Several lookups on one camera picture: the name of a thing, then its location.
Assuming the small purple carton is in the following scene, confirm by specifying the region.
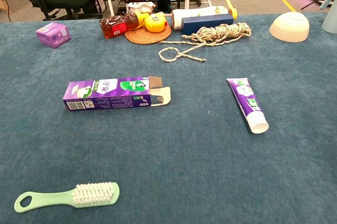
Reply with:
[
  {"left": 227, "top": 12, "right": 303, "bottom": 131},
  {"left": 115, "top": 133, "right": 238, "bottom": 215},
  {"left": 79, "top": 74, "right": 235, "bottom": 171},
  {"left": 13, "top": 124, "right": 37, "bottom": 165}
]
[{"left": 35, "top": 22, "right": 72, "bottom": 49}]

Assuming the purple toothpaste tube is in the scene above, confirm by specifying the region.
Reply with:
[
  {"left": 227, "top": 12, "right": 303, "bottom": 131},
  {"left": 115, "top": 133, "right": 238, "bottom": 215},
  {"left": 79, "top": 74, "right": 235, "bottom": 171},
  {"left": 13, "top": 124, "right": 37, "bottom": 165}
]
[{"left": 226, "top": 77, "right": 270, "bottom": 134}]

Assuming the dark blue rectangular box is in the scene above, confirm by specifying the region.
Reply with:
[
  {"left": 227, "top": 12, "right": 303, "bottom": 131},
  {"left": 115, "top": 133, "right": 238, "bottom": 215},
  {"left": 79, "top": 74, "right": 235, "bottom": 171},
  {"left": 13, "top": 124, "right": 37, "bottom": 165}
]
[{"left": 181, "top": 14, "right": 234, "bottom": 36}]

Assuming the round woven coaster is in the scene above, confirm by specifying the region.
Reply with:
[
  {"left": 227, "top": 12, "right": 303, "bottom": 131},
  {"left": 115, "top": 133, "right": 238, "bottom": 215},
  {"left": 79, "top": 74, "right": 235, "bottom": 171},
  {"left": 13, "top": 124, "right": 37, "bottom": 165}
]
[{"left": 124, "top": 25, "right": 172, "bottom": 45}]

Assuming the white drink bottle yellow cap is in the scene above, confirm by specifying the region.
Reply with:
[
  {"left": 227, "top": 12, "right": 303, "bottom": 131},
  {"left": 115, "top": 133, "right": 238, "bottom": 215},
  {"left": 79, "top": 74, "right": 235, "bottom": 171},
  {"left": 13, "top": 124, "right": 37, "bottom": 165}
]
[{"left": 171, "top": 6, "right": 238, "bottom": 31}]

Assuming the bundled beige rope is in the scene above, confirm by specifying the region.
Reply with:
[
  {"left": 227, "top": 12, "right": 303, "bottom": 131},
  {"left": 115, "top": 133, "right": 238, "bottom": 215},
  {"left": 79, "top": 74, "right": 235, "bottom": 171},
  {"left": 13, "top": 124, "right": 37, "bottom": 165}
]
[{"left": 158, "top": 22, "right": 252, "bottom": 63}]

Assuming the light blue pitcher cup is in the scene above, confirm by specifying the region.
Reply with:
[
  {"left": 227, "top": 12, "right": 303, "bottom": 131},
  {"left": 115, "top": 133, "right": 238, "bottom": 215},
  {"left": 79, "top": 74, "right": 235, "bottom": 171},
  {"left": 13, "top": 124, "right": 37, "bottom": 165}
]
[{"left": 319, "top": 0, "right": 337, "bottom": 34}]

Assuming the purple toothpaste box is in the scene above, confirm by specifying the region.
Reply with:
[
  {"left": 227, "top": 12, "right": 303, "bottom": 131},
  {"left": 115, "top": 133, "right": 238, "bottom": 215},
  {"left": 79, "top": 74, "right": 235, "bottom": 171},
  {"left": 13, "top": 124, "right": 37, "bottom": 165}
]
[{"left": 62, "top": 75, "right": 172, "bottom": 112}]

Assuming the white snack packet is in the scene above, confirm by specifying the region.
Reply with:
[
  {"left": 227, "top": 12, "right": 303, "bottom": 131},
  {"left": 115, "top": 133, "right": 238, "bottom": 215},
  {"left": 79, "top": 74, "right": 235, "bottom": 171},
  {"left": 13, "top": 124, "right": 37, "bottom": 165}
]
[{"left": 126, "top": 1, "right": 156, "bottom": 14}]

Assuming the yellow tape measure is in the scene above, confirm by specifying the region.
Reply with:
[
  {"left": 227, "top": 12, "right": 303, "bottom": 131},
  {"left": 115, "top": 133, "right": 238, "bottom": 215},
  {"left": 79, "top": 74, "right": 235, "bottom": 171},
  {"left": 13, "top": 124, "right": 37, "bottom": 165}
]
[{"left": 144, "top": 12, "right": 168, "bottom": 33}]

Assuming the upturned beige bowl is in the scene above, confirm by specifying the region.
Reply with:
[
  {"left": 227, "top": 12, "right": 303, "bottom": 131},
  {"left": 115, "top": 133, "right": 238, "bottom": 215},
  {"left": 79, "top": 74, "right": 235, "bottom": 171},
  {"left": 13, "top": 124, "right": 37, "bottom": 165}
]
[{"left": 269, "top": 11, "right": 310, "bottom": 43}]

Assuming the blue table mat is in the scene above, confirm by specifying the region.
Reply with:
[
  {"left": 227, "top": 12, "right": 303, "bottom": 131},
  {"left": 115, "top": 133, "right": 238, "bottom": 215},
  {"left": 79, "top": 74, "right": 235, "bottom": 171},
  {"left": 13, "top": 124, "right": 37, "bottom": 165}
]
[{"left": 0, "top": 13, "right": 337, "bottom": 224}]

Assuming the green scrubbing brush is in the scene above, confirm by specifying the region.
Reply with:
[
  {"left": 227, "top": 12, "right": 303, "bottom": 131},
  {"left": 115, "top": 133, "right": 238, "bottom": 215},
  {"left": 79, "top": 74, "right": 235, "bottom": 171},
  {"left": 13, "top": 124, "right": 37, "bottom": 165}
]
[{"left": 14, "top": 181, "right": 121, "bottom": 213}]

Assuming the black box device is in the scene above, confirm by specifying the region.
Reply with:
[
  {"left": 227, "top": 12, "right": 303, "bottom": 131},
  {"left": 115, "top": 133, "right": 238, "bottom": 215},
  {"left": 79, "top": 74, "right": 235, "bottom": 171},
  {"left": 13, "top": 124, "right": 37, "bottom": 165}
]
[{"left": 157, "top": 0, "right": 172, "bottom": 13}]

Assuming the red tea bottle yellow cap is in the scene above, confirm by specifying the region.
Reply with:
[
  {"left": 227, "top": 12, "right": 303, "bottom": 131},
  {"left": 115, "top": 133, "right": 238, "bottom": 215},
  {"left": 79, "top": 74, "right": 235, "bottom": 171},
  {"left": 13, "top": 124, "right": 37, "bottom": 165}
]
[{"left": 99, "top": 11, "right": 151, "bottom": 39}]

